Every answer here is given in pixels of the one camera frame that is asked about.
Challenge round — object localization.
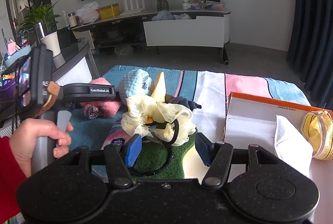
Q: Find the dark blue curtain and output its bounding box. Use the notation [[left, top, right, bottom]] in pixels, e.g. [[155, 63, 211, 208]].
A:
[[287, 0, 332, 110]]

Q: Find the cream plastic glove bundle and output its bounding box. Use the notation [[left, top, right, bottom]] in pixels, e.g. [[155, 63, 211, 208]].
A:
[[121, 95, 196, 146]]

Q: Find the pink fluffy plush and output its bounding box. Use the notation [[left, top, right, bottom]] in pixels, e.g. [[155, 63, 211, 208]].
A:
[[79, 77, 123, 119]]

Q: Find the white tv cabinet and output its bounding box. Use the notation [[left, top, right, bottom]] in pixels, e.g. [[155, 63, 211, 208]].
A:
[[73, 9, 231, 49]]

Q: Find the person's left hand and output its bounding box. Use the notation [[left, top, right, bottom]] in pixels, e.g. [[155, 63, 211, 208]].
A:
[[8, 117, 75, 178]]

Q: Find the dark navy sock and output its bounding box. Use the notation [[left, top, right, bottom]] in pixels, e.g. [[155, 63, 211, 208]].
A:
[[165, 94, 202, 111]]

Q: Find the white plastic bag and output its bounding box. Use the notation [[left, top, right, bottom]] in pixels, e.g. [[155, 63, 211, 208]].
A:
[[76, 1, 100, 24]]

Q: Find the white paper cup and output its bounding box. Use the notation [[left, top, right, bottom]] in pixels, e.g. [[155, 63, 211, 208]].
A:
[[41, 31, 61, 57]]

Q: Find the green star turf mat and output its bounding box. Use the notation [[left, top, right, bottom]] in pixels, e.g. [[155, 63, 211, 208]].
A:
[[128, 133, 196, 180]]

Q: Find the purple tray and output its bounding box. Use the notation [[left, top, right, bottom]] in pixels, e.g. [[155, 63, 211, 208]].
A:
[[0, 78, 16, 103]]

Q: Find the striped blue table cloth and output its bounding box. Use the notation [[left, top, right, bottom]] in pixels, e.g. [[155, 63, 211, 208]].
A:
[[70, 65, 311, 179]]

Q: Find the dark round side table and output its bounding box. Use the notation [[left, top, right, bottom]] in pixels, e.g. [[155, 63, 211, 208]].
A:
[[52, 40, 100, 86]]

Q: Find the yellow striped towel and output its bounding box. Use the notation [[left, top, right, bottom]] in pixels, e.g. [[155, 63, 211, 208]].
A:
[[300, 110, 333, 161]]

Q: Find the white cloth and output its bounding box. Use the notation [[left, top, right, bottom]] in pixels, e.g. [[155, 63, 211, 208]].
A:
[[274, 115, 313, 177]]

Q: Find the yellow box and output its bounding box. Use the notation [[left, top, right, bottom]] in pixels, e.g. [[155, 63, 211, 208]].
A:
[[99, 3, 120, 19]]

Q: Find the black hair band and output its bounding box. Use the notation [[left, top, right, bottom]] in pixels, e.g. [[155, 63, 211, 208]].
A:
[[129, 119, 179, 177]]

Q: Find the red sleeve forearm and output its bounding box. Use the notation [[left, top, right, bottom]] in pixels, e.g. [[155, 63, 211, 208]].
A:
[[0, 137, 26, 223]]

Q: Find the blue tissue pack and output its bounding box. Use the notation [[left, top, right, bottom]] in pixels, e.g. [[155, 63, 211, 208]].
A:
[[101, 117, 132, 149]]

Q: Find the white router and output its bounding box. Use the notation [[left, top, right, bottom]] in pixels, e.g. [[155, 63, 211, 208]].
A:
[[120, 0, 146, 16]]

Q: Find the orange white cardboard box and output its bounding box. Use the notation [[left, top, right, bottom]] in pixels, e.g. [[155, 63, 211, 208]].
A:
[[224, 92, 332, 223]]

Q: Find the light blue knitted pouch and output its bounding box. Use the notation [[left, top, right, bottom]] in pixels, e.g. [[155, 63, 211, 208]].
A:
[[118, 69, 155, 102]]

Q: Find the yellow folded cloth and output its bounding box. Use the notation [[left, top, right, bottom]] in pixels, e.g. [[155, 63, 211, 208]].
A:
[[151, 72, 167, 103]]

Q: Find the green plant on table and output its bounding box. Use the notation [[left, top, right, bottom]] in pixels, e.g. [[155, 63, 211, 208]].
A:
[[19, 3, 60, 32]]

